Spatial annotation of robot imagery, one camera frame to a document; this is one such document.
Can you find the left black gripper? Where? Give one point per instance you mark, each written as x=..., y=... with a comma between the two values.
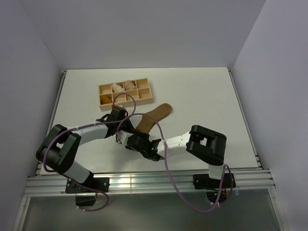
x=130, y=126

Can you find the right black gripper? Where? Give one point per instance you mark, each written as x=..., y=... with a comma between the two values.
x=145, y=135

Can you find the brown sock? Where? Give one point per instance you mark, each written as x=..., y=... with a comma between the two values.
x=146, y=124

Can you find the wooden compartment tray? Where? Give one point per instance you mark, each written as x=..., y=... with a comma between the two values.
x=141, y=95

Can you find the mustard yellow sock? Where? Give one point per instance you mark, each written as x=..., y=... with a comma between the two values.
x=105, y=99

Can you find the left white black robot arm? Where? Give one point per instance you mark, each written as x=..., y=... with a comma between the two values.
x=58, y=151

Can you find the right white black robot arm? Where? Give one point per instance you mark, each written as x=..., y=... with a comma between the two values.
x=203, y=143

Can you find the beige rolled sock left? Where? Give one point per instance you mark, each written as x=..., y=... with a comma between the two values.
x=117, y=88

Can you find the beige rolled sock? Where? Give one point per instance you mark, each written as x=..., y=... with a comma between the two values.
x=129, y=85
x=117, y=88

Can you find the beige rolled sock right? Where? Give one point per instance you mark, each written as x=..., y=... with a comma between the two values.
x=129, y=85

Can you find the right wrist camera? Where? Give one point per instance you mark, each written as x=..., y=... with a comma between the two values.
x=122, y=137

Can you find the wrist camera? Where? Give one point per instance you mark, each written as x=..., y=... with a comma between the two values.
x=114, y=106
x=122, y=137

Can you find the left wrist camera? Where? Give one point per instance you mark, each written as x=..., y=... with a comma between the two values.
x=114, y=106

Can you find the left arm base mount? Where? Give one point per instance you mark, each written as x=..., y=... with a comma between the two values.
x=87, y=193

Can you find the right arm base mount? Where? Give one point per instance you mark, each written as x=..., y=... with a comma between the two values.
x=204, y=182

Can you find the aluminium rail frame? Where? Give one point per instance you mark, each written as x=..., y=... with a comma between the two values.
x=204, y=96

